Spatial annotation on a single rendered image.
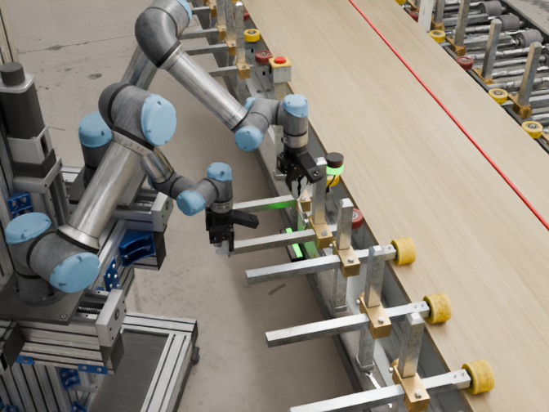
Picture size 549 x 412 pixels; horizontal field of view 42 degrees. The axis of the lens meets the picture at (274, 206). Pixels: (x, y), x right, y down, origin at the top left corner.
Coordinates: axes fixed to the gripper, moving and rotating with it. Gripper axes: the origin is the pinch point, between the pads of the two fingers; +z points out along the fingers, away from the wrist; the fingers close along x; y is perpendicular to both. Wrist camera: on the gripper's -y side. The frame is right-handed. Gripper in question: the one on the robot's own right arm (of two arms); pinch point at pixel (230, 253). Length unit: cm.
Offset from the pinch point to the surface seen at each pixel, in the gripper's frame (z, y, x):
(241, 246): -3.4, -3.4, 1.3
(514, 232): -8, -91, 22
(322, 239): -3.5, -30.1, 5.0
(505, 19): -3, -178, -143
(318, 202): -13.8, -30.6, -2.3
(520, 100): -6, -139, -58
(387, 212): -7, -54, 1
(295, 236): -3.4, -21.9, 1.0
